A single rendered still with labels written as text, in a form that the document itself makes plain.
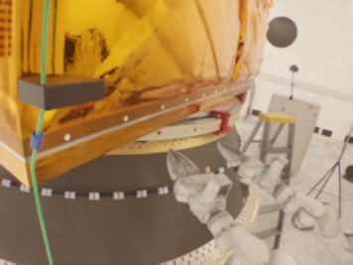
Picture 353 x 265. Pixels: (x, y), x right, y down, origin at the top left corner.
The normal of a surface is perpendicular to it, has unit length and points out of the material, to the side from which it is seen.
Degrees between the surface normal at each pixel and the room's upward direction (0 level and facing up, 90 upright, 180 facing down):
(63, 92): 90
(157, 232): 62
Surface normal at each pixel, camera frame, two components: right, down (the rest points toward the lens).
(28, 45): 0.69, 0.35
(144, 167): 0.43, -0.10
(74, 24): 0.83, 0.28
